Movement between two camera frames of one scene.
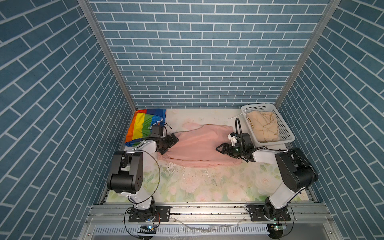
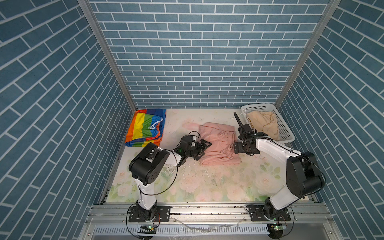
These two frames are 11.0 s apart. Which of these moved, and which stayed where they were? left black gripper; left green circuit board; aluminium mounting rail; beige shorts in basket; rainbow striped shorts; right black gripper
Moved: right black gripper; left black gripper
Stayed: left green circuit board; beige shorts in basket; aluminium mounting rail; rainbow striped shorts
